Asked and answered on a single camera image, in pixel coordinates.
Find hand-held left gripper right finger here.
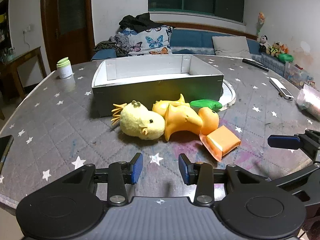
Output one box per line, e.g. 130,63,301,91
178,154,267,205

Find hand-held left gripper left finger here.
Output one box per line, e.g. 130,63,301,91
61,152,143,205

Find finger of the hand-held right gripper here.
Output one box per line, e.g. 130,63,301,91
275,162,320,207
267,129,320,163

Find yellow plush chick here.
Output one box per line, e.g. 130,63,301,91
111,100,165,140

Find orange block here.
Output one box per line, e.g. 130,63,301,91
199,126,241,160

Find orange rubber duck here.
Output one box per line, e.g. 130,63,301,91
152,94,220,142

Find grey cardboard box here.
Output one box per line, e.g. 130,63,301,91
91,54,224,117

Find clear plastic bag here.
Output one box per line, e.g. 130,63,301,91
296,84,320,120

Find white remote control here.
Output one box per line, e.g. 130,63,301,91
269,77,294,101

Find clear plastic toy box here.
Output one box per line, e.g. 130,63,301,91
284,61,314,89

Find round metal table plate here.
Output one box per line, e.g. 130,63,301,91
221,79,237,112

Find black remote control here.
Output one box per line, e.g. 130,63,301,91
242,58,269,71

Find green plastic toy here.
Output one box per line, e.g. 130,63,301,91
277,53,293,63

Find grey pillow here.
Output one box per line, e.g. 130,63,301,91
212,36,252,57

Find white jar with green lid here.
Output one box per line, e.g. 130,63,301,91
56,57,73,79

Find plush flower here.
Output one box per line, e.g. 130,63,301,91
257,12,266,35

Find striped grey cloth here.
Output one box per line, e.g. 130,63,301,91
94,34,129,57

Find butterfly print pillow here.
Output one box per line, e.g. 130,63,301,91
117,26,173,55

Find blue sofa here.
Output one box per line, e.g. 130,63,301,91
90,25,285,77

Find black smartphone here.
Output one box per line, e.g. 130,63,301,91
0,135,14,173

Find black clothes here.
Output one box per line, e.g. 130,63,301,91
119,12,164,32

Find wooden side table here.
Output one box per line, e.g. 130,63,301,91
0,46,48,100

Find brown wooden door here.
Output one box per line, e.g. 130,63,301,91
41,0,95,72

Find wall shelf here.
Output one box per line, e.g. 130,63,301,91
0,0,10,55

